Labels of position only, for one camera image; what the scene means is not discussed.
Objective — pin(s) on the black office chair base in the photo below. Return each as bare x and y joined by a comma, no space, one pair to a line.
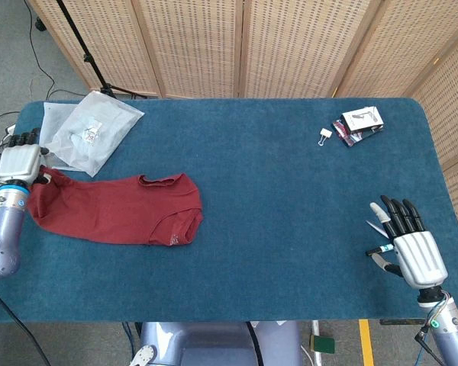
40,24

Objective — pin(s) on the silver-blue robot torso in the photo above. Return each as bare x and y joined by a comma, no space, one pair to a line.
213,343

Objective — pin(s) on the white power adapter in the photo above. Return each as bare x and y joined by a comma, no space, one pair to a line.
10,129

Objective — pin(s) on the white metal bracket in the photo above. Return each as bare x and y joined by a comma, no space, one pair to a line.
145,355

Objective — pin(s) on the white and black box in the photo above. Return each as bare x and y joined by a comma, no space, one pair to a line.
360,119

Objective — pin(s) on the flat translucent plastic bag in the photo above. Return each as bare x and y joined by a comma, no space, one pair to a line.
49,114

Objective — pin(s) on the white pole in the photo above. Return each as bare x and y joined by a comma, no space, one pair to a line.
317,331

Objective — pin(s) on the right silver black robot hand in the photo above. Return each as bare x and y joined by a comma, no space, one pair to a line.
420,259

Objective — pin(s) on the black tripod stand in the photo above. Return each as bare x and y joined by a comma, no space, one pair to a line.
86,57

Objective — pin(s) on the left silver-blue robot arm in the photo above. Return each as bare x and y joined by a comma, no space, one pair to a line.
4,228

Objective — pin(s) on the green block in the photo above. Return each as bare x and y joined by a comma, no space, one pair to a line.
322,345

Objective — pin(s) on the red t-shirt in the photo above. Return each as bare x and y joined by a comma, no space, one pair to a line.
114,209

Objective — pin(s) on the white binder clip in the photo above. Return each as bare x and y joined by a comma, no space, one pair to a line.
325,134

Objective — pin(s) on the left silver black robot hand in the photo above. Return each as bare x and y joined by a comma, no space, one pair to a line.
19,164

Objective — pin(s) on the dark box with red print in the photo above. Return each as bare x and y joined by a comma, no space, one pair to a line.
349,139

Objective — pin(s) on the blue carpet table cover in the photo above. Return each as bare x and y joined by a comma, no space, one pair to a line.
271,190

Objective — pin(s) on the plastic bag with white garment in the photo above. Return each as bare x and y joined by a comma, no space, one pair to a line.
95,133

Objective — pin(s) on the black marker with teal label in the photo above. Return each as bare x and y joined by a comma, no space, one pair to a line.
374,251

